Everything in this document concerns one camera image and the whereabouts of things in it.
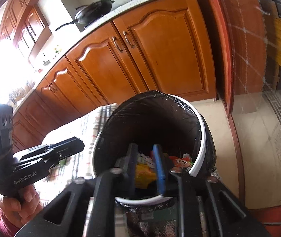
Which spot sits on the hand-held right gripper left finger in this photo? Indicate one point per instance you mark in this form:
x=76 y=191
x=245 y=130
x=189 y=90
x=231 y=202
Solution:
x=128 y=175

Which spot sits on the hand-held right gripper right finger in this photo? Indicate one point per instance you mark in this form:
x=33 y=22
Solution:
x=160 y=170

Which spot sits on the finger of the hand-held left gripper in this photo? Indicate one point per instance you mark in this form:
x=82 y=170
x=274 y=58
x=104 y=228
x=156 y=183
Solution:
x=66 y=143
x=67 y=151

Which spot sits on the yellow foam fruit net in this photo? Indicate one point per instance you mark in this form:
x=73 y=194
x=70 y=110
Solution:
x=144 y=176

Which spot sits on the colourful cartoon snack wrapper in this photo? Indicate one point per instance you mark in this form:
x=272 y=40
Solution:
x=183 y=163

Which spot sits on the white trash bin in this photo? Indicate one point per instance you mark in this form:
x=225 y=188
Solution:
x=202 y=153

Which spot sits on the person's left hand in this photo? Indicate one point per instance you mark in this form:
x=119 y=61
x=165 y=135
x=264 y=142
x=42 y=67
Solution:
x=19 y=205

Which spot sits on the plaid tablecloth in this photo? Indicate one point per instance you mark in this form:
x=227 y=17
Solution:
x=91 y=128

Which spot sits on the kitchen window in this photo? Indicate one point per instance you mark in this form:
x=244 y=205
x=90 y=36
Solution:
x=4 y=61

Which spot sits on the wooden base cabinets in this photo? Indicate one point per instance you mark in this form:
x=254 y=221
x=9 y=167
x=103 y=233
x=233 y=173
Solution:
x=142 y=61

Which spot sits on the white kitchen countertop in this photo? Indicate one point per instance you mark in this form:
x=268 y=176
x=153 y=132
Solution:
x=101 y=19

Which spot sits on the glass sliding door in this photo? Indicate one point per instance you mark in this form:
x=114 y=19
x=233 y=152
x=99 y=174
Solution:
x=266 y=91

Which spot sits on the black wok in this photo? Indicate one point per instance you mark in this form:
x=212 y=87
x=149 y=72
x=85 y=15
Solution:
x=93 y=11

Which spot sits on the wooden wall cabinets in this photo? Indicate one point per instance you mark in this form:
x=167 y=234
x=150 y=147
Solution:
x=24 y=22

